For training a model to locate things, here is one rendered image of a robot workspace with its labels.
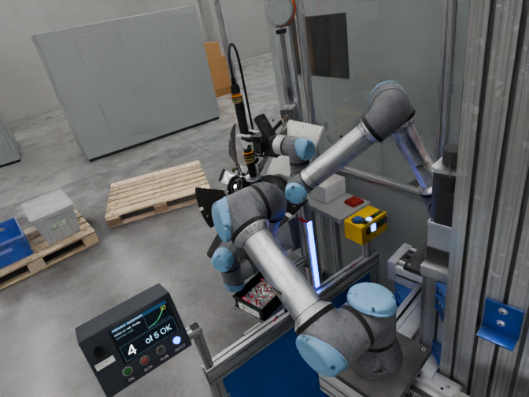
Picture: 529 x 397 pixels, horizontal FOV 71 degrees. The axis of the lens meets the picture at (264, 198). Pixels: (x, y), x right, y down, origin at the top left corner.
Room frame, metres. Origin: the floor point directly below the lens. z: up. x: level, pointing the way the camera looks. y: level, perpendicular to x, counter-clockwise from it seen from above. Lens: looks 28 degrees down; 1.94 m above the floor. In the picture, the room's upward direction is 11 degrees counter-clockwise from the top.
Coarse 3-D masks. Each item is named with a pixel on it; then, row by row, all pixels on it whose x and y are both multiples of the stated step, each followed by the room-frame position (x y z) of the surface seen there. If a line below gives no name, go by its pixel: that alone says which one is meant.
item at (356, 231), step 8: (368, 208) 1.36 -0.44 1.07; (376, 208) 1.35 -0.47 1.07; (352, 216) 1.33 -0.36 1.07; (360, 216) 1.32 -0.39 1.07; (368, 216) 1.30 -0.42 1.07; (376, 216) 1.29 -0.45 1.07; (384, 216) 1.30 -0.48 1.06; (344, 224) 1.31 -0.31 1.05; (352, 224) 1.27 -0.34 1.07; (360, 224) 1.25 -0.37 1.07; (368, 224) 1.25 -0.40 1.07; (384, 224) 1.30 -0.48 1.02; (352, 232) 1.27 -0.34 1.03; (360, 232) 1.24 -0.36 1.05; (376, 232) 1.27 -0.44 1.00; (360, 240) 1.24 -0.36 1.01; (368, 240) 1.25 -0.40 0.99
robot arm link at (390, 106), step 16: (384, 96) 1.07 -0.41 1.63; (400, 96) 1.06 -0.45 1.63; (368, 112) 1.07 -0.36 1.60; (384, 112) 1.03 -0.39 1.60; (400, 112) 1.03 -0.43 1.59; (368, 128) 1.03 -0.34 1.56; (384, 128) 1.01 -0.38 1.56; (336, 144) 1.09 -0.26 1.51; (352, 144) 1.05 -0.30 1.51; (368, 144) 1.04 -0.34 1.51; (320, 160) 1.09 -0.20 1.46; (336, 160) 1.06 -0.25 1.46; (304, 176) 1.10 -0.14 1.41; (320, 176) 1.08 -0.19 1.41; (288, 192) 1.09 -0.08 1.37; (304, 192) 1.08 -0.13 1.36
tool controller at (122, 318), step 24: (120, 312) 0.81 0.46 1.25; (144, 312) 0.79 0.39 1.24; (168, 312) 0.82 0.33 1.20; (96, 336) 0.73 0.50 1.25; (120, 336) 0.75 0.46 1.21; (144, 336) 0.77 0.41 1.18; (168, 336) 0.79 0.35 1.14; (96, 360) 0.70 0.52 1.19; (120, 360) 0.72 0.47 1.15; (120, 384) 0.69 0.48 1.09
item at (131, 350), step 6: (132, 342) 0.75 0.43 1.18; (138, 342) 0.75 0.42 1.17; (120, 348) 0.73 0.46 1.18; (126, 348) 0.74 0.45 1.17; (132, 348) 0.74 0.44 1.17; (138, 348) 0.75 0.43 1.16; (126, 354) 0.73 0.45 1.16; (132, 354) 0.74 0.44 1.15; (138, 354) 0.74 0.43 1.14; (126, 360) 0.72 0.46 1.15
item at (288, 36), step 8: (288, 24) 2.14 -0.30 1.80; (288, 32) 2.08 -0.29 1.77; (288, 40) 2.09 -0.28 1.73; (280, 48) 2.11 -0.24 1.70; (288, 48) 2.09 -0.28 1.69; (280, 56) 2.11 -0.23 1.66; (288, 56) 2.09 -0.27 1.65; (280, 64) 2.11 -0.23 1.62; (288, 64) 2.09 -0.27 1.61; (280, 72) 2.12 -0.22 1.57; (296, 72) 2.12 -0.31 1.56; (296, 80) 2.10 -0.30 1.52; (296, 88) 2.08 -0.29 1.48; (296, 96) 2.08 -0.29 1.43; (296, 104) 2.09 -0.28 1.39; (296, 120) 2.09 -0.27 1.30; (312, 216) 2.08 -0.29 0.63; (312, 224) 2.09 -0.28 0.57; (320, 264) 2.13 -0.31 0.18; (320, 272) 2.11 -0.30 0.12; (320, 280) 2.08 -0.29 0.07
